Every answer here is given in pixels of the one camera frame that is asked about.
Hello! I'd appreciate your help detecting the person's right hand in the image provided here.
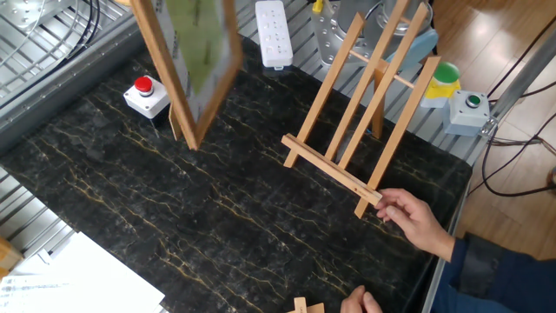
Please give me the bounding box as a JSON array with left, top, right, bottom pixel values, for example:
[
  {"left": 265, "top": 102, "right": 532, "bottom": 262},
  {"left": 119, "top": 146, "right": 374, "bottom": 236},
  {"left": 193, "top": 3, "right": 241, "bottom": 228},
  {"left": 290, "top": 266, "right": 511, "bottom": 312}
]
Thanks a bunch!
[{"left": 374, "top": 188, "right": 456, "bottom": 263}]

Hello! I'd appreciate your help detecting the person's left hand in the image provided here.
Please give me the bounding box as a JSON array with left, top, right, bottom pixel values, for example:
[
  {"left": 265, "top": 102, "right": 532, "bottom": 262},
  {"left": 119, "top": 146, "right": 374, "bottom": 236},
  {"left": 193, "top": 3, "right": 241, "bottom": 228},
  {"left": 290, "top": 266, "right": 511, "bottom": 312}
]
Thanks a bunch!
[{"left": 340, "top": 284, "right": 383, "bottom": 313}]

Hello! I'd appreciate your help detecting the wooden tabletop easel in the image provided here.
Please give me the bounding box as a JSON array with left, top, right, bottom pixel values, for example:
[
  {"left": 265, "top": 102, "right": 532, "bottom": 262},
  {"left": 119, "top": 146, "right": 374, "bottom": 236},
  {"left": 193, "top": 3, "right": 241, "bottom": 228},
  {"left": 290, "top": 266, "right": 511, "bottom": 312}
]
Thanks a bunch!
[{"left": 281, "top": 0, "right": 442, "bottom": 219}]

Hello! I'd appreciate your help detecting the wooden photo frame green print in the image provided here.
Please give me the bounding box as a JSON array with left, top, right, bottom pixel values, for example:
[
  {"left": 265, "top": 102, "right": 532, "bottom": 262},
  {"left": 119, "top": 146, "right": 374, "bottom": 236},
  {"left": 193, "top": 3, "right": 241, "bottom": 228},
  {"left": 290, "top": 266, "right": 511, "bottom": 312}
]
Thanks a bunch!
[{"left": 129, "top": 0, "right": 243, "bottom": 151}]

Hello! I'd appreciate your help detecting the right forearm dark blue sleeve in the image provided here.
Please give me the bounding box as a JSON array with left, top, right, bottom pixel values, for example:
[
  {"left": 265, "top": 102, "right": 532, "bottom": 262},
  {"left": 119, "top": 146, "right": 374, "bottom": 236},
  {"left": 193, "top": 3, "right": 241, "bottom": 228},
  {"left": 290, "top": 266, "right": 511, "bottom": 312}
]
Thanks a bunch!
[{"left": 447, "top": 232, "right": 556, "bottom": 313}]

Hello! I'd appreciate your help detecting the aluminium table edge profile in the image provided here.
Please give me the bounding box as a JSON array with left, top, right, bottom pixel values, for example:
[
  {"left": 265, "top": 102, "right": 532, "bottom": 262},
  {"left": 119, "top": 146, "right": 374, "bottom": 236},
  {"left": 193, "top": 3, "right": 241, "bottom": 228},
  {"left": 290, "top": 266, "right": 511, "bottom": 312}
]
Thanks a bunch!
[{"left": 420, "top": 182, "right": 473, "bottom": 313}]

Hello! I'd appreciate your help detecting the small wooden block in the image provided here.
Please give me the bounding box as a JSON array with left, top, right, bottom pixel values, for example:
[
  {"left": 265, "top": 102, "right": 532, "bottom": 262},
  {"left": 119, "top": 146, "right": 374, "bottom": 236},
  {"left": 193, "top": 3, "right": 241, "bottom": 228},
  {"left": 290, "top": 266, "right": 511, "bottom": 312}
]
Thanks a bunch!
[{"left": 286, "top": 296, "right": 325, "bottom": 313}]

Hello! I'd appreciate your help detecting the blue jeans leg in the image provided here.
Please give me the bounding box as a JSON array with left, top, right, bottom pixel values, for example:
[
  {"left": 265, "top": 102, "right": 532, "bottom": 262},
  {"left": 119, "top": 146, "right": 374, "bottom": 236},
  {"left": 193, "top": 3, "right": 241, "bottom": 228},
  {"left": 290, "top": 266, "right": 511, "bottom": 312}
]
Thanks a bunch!
[{"left": 429, "top": 258, "right": 461, "bottom": 313}]

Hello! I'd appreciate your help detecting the grey button box green button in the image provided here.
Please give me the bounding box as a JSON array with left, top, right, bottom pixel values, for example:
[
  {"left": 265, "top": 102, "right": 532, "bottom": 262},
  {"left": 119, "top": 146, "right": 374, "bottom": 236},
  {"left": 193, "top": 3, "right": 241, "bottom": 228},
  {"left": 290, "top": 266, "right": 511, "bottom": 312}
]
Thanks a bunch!
[{"left": 442, "top": 90, "right": 491, "bottom": 137}]

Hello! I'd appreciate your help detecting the yellow button box green button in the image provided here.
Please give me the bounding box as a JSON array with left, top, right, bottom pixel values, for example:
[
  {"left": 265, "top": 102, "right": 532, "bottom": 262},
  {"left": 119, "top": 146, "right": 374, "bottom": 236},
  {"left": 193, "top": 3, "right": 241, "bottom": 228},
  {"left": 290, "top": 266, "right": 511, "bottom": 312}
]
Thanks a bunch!
[{"left": 420, "top": 61, "right": 462, "bottom": 110}]

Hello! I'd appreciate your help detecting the white power strip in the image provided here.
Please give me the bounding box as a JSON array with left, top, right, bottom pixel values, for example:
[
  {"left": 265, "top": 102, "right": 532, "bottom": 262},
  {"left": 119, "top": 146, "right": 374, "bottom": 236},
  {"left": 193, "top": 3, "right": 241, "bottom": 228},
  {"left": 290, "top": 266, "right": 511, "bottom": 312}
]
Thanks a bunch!
[{"left": 255, "top": 0, "right": 295, "bottom": 70}]

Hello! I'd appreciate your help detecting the white paper stack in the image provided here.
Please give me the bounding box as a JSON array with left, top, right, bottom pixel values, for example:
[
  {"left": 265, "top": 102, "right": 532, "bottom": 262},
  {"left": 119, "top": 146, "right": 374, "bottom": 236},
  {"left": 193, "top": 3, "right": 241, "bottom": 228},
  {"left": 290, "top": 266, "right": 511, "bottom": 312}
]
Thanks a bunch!
[{"left": 0, "top": 231, "right": 166, "bottom": 313}]

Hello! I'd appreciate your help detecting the white button box red button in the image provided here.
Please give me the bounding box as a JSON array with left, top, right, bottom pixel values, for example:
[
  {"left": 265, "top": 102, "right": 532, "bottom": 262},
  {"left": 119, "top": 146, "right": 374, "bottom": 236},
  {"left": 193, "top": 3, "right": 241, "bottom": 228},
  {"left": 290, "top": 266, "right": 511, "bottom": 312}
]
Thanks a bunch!
[{"left": 123, "top": 76, "right": 171, "bottom": 120}]

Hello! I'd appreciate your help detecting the printed text paper sheet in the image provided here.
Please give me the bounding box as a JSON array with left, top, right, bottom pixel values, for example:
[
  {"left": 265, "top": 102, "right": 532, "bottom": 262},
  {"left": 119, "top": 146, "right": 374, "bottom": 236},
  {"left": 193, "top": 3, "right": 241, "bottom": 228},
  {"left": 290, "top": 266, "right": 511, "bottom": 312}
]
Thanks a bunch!
[{"left": 0, "top": 272, "right": 83, "bottom": 313}]

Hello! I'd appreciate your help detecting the small cardboard box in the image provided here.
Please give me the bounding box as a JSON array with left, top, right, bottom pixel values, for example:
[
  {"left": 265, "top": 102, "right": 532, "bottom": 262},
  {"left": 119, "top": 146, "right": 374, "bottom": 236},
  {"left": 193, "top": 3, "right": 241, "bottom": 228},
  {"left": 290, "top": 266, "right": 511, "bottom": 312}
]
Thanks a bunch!
[{"left": 0, "top": 236, "right": 23, "bottom": 279}]

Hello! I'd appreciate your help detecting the silver perforated aluminium plate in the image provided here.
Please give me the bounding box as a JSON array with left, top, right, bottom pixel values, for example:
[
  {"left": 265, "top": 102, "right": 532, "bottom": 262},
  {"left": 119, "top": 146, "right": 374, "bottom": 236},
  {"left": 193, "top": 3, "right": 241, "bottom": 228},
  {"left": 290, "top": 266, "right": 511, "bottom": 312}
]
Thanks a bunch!
[{"left": 0, "top": 0, "right": 77, "bottom": 30}]

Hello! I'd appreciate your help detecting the black floor cable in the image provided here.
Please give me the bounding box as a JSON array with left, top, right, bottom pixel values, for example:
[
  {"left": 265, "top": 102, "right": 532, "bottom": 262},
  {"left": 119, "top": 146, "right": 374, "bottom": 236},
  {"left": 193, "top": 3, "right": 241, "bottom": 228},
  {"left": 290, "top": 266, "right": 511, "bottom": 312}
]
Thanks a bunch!
[{"left": 467, "top": 110, "right": 556, "bottom": 199}]

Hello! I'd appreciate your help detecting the aluminium frame post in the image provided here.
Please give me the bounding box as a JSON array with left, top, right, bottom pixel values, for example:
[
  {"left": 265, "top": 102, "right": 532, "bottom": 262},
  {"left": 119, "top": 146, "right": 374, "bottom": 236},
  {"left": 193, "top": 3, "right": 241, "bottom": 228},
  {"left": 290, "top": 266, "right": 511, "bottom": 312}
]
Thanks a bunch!
[{"left": 488, "top": 32, "right": 556, "bottom": 125}]

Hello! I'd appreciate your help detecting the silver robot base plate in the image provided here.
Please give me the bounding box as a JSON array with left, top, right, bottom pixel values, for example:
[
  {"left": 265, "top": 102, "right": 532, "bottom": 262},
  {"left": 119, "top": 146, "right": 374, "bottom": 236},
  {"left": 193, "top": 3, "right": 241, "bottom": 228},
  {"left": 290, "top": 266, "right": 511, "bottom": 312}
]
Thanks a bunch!
[{"left": 310, "top": 0, "right": 374, "bottom": 70}]

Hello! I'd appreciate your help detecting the black cable bundle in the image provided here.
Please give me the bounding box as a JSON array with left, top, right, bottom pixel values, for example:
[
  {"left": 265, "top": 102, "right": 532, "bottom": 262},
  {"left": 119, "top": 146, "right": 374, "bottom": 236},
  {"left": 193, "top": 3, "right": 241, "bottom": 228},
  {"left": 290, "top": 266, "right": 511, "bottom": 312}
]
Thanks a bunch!
[{"left": 56, "top": 0, "right": 102, "bottom": 66}]

